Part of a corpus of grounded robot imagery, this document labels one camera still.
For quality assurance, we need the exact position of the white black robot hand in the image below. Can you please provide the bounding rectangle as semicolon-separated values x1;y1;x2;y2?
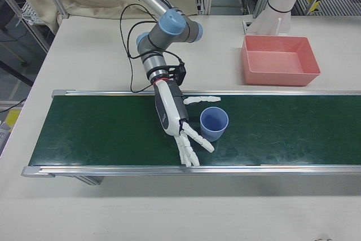
153;78;222;168

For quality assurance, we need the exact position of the blue plastic cup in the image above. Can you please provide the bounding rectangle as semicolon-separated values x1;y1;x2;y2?
199;106;230;143

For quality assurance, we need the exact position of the pink plastic box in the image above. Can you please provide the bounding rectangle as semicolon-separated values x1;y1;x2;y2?
240;34;322;87

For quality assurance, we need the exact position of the green conveyor belt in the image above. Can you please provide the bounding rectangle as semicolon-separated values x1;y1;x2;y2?
21;89;361;186

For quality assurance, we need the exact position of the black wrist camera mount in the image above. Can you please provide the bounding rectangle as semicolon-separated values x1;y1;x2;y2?
165;60;188;86

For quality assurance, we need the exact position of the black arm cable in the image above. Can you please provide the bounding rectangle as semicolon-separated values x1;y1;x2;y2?
118;3;182;94

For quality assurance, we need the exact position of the white wire basket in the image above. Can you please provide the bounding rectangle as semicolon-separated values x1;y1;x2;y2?
20;0;39;25

